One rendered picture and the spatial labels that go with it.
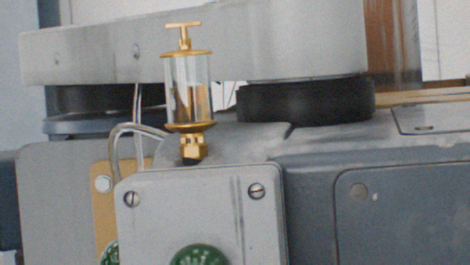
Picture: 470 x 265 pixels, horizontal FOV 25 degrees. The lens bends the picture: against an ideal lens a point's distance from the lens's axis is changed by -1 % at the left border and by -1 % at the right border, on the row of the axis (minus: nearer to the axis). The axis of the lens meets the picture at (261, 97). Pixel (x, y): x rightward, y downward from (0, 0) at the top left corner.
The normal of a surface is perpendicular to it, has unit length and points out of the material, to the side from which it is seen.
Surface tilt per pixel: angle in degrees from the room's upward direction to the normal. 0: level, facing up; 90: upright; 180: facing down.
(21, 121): 90
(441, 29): 90
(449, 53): 90
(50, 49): 90
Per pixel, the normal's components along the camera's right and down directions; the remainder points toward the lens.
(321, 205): -0.10, 0.06
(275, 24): -0.35, 0.07
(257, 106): -0.72, 0.09
